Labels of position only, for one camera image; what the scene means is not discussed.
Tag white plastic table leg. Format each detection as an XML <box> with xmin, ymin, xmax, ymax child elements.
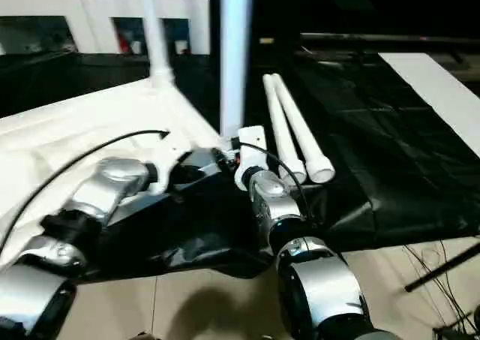
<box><xmin>140</xmin><ymin>0</ymin><xmax>177</xmax><ymax>90</ymax></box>
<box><xmin>270</xmin><ymin>73</ymin><xmax>336</xmax><ymax>185</ymax></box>
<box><xmin>219</xmin><ymin>0</ymin><xmax>257</xmax><ymax>139</ymax></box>
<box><xmin>262</xmin><ymin>73</ymin><xmax>308</xmax><ymax>186</ymax></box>

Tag white plastic table top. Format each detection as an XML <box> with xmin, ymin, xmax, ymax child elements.
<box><xmin>0</xmin><ymin>75</ymin><xmax>230</xmax><ymax>269</ymax></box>

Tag red white small bottle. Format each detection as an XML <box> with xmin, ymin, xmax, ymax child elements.
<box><xmin>118</xmin><ymin>28</ymin><xmax>131</xmax><ymax>55</ymax></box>

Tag black mat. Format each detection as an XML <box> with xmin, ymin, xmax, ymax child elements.
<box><xmin>0</xmin><ymin>50</ymin><xmax>480</xmax><ymax>281</ymax></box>

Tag black case with gold label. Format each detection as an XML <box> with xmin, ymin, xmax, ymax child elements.
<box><xmin>208</xmin><ymin>0</ymin><xmax>305</xmax><ymax>71</ymax></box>

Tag white cabinet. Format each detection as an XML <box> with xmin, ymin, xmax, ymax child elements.
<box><xmin>0</xmin><ymin>0</ymin><xmax>212</xmax><ymax>56</ymax></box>

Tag black long bar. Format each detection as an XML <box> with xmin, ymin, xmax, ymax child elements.
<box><xmin>299</xmin><ymin>33</ymin><xmax>480</xmax><ymax>45</ymax></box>

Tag white flat sheet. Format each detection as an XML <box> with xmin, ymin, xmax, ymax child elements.
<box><xmin>377</xmin><ymin>52</ymin><xmax>480</xmax><ymax>157</ymax></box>

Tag black stand leg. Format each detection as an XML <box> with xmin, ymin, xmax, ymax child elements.
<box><xmin>404</xmin><ymin>245</ymin><xmax>480</xmax><ymax>293</ymax></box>

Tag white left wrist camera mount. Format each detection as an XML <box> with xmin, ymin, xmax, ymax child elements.
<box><xmin>148</xmin><ymin>131</ymin><xmax>197</xmax><ymax>197</ymax></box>

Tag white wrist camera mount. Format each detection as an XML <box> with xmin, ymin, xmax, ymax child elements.
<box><xmin>148</xmin><ymin>131</ymin><xmax>197</xmax><ymax>197</ymax></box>
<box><xmin>234</xmin><ymin>125</ymin><xmax>269</xmax><ymax>191</ymax></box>

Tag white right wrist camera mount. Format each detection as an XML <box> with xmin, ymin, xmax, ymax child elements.
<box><xmin>234</xmin><ymin>125</ymin><xmax>269</xmax><ymax>191</ymax></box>

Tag thin floor cables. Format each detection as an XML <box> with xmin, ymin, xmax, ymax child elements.
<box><xmin>403</xmin><ymin>242</ymin><xmax>480</xmax><ymax>340</ymax></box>

